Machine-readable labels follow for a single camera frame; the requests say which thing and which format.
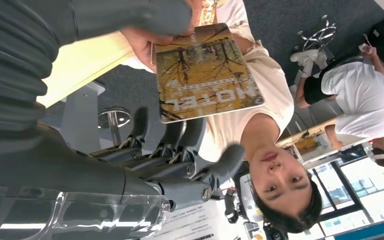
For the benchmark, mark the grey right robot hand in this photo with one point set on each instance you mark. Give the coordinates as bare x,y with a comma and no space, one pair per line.
62,172

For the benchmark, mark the seated background person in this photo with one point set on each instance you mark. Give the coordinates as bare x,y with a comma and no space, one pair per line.
361,92

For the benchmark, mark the grey floor kiosk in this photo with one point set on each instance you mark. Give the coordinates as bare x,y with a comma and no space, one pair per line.
79,119

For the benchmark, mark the chrome chair base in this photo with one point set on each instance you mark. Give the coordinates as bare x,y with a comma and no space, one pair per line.
319,34

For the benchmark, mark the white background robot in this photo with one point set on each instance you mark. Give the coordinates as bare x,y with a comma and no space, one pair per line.
246,195

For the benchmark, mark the metal stanchion post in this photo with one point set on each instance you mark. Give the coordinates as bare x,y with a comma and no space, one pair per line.
112,116

